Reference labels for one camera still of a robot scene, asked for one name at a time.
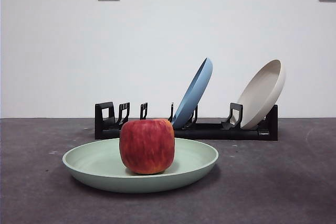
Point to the red apple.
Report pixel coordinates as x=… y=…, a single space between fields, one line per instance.
x=147 y=146

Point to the green plate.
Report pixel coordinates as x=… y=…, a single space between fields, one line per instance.
x=92 y=166

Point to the blue plate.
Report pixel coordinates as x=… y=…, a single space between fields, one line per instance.
x=194 y=93

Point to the black plate rack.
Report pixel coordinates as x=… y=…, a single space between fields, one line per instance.
x=210 y=132

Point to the beige plate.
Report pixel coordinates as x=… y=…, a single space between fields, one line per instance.
x=260 y=93

